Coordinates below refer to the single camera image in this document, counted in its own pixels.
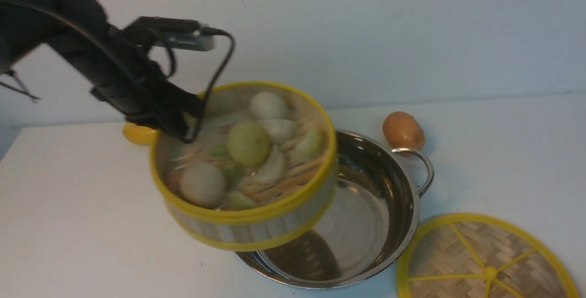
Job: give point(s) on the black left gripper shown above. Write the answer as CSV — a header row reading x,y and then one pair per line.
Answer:
x,y
143,95

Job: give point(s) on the bamboo steamer basket yellow rim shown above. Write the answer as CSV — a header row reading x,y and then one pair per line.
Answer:
x,y
285,210

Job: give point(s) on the woven bamboo steamer lid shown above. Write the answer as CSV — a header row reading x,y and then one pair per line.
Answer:
x,y
476,256

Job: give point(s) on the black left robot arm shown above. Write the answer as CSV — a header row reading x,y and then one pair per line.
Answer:
x,y
76,30

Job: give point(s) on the stainless steel pot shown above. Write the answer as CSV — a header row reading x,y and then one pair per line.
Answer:
x,y
369,224

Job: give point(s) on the yellow banana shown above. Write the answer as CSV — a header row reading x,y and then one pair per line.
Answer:
x,y
139,135

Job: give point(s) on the green dumpling left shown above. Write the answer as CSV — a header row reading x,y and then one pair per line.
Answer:
x,y
216,150

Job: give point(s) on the green dumpling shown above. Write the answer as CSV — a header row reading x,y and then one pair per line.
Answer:
x,y
309,148
237,201
216,150

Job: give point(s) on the white round bun front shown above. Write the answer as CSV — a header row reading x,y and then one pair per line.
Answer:
x,y
203,184

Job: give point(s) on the white round bun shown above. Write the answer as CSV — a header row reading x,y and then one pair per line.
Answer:
x,y
203,184
268,106

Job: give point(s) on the pale green round bun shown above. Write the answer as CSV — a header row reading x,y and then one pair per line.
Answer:
x,y
249,144

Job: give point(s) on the white pleated dumpling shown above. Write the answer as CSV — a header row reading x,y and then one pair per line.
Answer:
x,y
280,130

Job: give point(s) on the green dumpling front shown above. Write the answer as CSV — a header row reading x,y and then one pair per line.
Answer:
x,y
237,201

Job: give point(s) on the white crescent dumpling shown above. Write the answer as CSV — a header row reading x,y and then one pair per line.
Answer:
x,y
273,170

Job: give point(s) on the green dumpling right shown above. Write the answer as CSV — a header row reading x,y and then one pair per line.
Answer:
x,y
309,148

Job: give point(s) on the brown potato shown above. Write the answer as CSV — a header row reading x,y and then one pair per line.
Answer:
x,y
401,130

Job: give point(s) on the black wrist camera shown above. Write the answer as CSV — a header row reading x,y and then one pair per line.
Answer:
x,y
184,34

